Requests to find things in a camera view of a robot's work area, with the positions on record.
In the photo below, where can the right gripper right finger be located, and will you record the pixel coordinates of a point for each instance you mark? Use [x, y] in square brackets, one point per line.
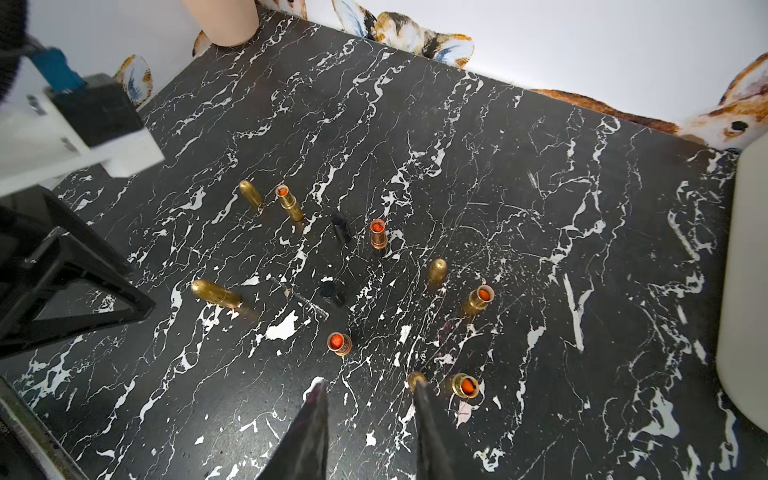
[433, 460]

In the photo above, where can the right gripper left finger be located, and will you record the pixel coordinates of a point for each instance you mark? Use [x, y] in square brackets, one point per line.
[303, 450]

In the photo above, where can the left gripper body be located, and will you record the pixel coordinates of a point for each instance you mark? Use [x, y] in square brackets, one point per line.
[45, 248]

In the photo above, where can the gold lipstick cap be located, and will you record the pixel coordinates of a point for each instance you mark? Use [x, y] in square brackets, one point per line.
[216, 294]
[437, 271]
[251, 195]
[414, 379]

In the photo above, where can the gold lipstick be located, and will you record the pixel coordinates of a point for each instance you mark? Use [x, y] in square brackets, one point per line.
[479, 299]
[379, 240]
[464, 386]
[289, 203]

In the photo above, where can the potted green plant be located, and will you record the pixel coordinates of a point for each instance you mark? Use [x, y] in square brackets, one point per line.
[227, 23]

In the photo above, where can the cream rectangular tray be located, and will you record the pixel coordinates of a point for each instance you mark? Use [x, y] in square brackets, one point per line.
[741, 358]

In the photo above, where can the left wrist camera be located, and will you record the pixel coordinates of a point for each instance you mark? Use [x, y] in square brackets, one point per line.
[76, 122]

